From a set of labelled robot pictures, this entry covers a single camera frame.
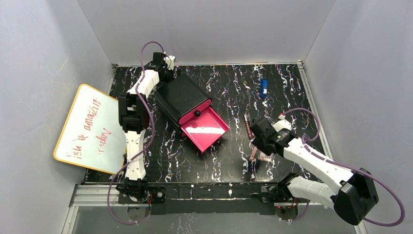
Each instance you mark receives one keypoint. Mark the pink lip gloss tube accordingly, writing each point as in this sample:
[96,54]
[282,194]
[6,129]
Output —
[253,153]

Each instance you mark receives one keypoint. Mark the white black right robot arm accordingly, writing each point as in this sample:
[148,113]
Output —
[350,193]

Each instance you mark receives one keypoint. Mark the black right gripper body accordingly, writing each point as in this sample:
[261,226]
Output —
[255,129]

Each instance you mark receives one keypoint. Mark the pink drawer tray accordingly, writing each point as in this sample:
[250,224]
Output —
[203,125]

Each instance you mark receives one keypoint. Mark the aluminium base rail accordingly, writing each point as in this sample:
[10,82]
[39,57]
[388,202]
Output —
[206,198]

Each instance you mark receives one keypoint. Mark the clear false eyelash case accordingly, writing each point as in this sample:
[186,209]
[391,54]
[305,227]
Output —
[266,158]

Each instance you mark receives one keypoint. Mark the red lip gloss tube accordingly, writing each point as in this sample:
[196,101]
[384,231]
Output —
[247,124]

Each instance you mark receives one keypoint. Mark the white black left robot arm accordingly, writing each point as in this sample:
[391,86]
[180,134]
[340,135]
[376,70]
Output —
[135,117]

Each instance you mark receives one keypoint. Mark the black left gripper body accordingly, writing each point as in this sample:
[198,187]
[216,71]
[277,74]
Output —
[166,74]

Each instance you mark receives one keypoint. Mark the blue small bottle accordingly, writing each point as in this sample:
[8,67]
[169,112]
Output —
[263,88]

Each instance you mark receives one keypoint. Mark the white board yellow frame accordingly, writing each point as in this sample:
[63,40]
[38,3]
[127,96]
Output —
[92,136]

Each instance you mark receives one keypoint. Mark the black makeup drawer box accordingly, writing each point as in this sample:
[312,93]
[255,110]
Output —
[180,99]

